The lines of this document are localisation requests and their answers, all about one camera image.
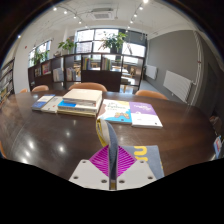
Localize dark open shelf unit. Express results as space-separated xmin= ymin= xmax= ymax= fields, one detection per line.
xmin=27 ymin=52 xmax=147 ymax=95

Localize ceiling air conditioner unit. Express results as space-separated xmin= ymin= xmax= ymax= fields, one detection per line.
xmin=89 ymin=7 xmax=117 ymax=21

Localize large potted plant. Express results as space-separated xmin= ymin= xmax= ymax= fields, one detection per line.
xmin=99 ymin=30 xmax=128 ymax=55

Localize large white wall radiator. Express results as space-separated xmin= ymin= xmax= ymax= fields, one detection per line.
xmin=162 ymin=69 xmax=195 ymax=103

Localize white cover book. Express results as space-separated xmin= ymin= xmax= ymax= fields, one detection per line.
xmin=41 ymin=95 xmax=65 ymax=115

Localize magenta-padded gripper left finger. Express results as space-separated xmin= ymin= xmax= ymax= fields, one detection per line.
xmin=68 ymin=144 xmax=111 ymax=191

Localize ceiling spotlights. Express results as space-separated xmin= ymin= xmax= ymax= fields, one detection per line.
xmin=52 ymin=0 xmax=150 ymax=32

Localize blue box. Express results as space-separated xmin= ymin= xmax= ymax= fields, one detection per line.
xmin=212 ymin=134 xmax=224 ymax=160

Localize white wall pipe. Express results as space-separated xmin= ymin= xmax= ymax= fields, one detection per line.
xmin=191 ymin=31 xmax=203 ymax=105

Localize colourful illustrated book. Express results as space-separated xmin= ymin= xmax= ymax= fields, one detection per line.
xmin=96 ymin=98 xmax=133 ymax=125

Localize grey towel with yellow print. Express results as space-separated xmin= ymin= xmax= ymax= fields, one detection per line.
xmin=95 ymin=117 xmax=166 ymax=191

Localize blue and white book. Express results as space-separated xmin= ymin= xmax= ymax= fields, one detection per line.
xmin=56 ymin=99 xmax=99 ymax=118

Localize small white wall radiator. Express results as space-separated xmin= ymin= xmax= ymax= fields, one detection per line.
xmin=145 ymin=63 xmax=159 ymax=81

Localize purple cover book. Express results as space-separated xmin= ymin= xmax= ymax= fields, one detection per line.
xmin=128 ymin=101 xmax=164 ymax=130

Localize small potted plant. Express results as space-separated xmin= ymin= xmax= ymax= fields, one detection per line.
xmin=57 ymin=37 xmax=77 ymax=55
xmin=32 ymin=49 xmax=52 ymax=65

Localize wall bookshelf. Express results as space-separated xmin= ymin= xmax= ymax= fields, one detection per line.
xmin=0 ymin=57 xmax=16 ymax=105

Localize brown bag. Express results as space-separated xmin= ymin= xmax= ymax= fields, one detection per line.
xmin=209 ymin=114 xmax=223 ymax=135

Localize blue cover book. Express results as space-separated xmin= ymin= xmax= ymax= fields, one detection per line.
xmin=31 ymin=93 xmax=56 ymax=112

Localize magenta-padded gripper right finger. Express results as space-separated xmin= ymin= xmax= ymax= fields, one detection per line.
xmin=116 ymin=145 xmax=157 ymax=191

